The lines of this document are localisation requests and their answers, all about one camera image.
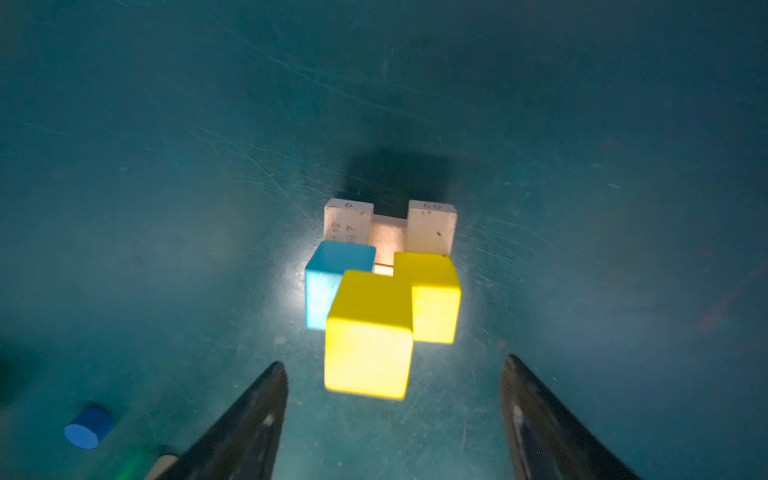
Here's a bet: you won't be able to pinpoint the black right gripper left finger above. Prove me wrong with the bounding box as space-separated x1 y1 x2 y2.
160 361 289 480

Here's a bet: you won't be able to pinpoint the wooden cylinder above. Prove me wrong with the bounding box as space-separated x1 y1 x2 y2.
144 454 178 480

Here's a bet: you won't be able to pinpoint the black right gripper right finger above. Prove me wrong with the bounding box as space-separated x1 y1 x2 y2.
500 355 638 480

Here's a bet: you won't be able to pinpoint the teal cube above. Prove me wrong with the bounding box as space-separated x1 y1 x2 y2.
304 241 376 331

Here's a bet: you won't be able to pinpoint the yellow cube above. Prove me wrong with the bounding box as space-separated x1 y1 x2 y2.
394 252 462 344
324 271 414 400

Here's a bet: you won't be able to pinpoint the blue cylinder block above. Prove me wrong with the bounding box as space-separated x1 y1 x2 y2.
64 404 116 450

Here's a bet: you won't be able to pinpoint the wooden block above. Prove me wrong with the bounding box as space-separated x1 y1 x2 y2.
323 198 374 245
370 214 407 266
405 200 458 256

